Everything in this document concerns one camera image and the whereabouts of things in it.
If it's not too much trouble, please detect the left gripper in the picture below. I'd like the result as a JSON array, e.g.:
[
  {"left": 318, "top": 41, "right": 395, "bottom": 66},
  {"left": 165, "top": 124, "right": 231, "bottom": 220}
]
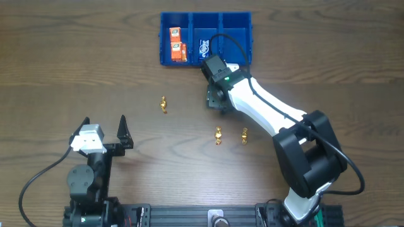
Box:
[{"left": 68, "top": 114, "right": 134, "bottom": 158}]

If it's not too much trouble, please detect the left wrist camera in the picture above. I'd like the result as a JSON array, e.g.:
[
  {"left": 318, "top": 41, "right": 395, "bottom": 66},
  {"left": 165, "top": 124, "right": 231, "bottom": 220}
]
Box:
[{"left": 69, "top": 123, "right": 108, "bottom": 155}]

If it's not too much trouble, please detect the mounting rail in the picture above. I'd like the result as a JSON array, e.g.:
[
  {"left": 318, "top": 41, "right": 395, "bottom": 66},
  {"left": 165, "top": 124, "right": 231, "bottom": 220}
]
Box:
[{"left": 62, "top": 202, "right": 345, "bottom": 227}]

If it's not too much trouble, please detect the blue candy pack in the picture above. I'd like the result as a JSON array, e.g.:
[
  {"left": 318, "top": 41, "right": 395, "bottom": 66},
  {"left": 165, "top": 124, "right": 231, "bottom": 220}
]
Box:
[{"left": 198, "top": 38, "right": 211, "bottom": 62}]

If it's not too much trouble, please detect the blue tray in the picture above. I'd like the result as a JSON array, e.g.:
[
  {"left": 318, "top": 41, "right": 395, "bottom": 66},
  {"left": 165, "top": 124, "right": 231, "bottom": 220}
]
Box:
[{"left": 158, "top": 11, "right": 254, "bottom": 67}]

